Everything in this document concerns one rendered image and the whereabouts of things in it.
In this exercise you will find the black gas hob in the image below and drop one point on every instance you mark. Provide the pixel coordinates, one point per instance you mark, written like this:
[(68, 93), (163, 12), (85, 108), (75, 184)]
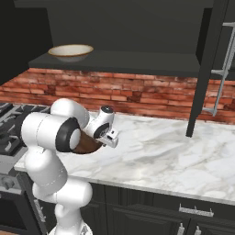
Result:
[(9, 131)]

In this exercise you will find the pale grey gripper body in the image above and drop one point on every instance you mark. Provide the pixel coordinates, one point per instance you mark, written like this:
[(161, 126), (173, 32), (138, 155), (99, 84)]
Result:
[(111, 139)]

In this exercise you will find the dark base cupboard door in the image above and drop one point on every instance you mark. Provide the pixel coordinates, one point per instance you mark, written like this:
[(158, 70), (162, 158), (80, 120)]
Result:
[(96, 211), (217, 229), (143, 221)]

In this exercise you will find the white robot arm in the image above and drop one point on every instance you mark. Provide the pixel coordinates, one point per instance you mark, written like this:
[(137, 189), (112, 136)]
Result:
[(46, 171)]

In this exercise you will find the white bowl with brown rim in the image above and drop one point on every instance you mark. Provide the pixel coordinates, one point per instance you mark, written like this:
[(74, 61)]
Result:
[(71, 51)]

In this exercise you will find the dark drawer front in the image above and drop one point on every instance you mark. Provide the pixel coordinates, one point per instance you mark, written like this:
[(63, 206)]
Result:
[(165, 203)]

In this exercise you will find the dark neighbouring wall cabinet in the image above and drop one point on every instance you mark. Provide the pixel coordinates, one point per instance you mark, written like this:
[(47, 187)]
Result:
[(228, 12)]

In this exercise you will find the steel oven knob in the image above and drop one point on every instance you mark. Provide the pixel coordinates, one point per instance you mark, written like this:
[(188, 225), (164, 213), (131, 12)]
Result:
[(8, 183)]

